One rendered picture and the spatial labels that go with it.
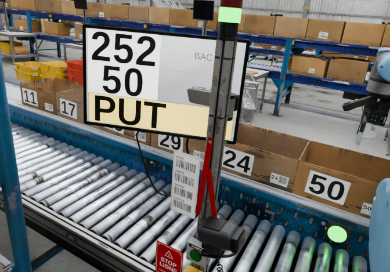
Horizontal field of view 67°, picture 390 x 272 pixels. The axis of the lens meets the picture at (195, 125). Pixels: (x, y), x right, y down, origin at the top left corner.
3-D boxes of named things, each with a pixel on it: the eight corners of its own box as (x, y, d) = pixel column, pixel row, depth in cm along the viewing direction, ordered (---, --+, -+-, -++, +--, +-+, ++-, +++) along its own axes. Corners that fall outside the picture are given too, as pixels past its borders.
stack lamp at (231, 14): (214, 21, 66) (217, -9, 64) (223, 21, 70) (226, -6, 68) (235, 22, 64) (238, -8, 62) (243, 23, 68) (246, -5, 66)
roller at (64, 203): (51, 220, 131) (43, 213, 133) (129, 173, 175) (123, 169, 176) (53, 213, 129) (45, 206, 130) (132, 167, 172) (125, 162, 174)
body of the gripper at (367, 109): (383, 128, 112) (394, 97, 108) (358, 122, 116) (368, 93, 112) (382, 123, 119) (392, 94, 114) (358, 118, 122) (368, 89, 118)
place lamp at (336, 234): (325, 239, 123) (329, 225, 120) (325, 236, 124) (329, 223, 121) (343, 246, 119) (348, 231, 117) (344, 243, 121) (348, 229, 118)
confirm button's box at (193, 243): (184, 260, 88) (186, 241, 85) (189, 253, 90) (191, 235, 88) (204, 269, 85) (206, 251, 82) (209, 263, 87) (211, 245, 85)
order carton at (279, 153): (213, 168, 150) (216, 137, 144) (234, 149, 174) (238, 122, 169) (291, 194, 133) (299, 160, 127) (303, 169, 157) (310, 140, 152)
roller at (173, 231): (146, 272, 108) (136, 268, 110) (209, 203, 151) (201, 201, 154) (145, 261, 106) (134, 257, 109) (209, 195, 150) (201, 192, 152)
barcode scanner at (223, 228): (237, 273, 75) (237, 238, 72) (196, 258, 81) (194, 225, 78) (246, 256, 80) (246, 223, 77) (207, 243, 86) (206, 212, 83)
